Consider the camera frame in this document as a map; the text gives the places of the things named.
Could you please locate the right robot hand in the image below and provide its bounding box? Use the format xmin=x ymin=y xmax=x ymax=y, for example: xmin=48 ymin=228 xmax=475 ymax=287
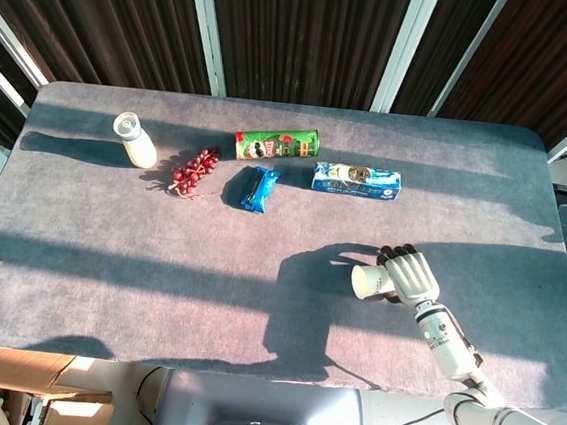
xmin=371 ymin=240 xmax=446 ymax=312

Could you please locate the white paper cup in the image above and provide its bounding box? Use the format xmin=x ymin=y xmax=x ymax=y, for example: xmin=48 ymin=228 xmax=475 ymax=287
xmin=348 ymin=262 xmax=400 ymax=304

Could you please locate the robot base body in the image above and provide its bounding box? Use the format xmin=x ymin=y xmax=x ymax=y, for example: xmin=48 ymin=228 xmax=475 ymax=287
xmin=151 ymin=366 xmax=372 ymax=425

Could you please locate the brown cardboard box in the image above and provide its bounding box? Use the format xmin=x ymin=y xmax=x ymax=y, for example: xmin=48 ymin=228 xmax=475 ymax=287
xmin=0 ymin=347 xmax=120 ymax=425

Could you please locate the blue cookie box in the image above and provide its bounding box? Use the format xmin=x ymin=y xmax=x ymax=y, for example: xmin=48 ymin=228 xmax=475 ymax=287
xmin=309 ymin=160 xmax=404 ymax=203

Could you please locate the blue snack packet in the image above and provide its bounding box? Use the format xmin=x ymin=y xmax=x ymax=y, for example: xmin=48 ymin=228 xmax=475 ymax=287
xmin=236 ymin=163 xmax=283 ymax=218

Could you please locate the green chips can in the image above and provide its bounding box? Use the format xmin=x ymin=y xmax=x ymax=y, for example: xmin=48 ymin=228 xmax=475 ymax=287
xmin=231 ymin=122 xmax=323 ymax=170

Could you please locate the grey table cloth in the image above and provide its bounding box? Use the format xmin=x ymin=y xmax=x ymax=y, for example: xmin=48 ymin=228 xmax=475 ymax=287
xmin=0 ymin=75 xmax=567 ymax=414

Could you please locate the white milk bottle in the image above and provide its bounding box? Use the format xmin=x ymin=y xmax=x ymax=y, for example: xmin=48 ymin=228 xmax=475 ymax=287
xmin=108 ymin=110 xmax=163 ymax=171

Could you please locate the red grape bunch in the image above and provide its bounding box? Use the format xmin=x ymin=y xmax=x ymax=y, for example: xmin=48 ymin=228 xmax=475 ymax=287
xmin=165 ymin=142 xmax=222 ymax=202

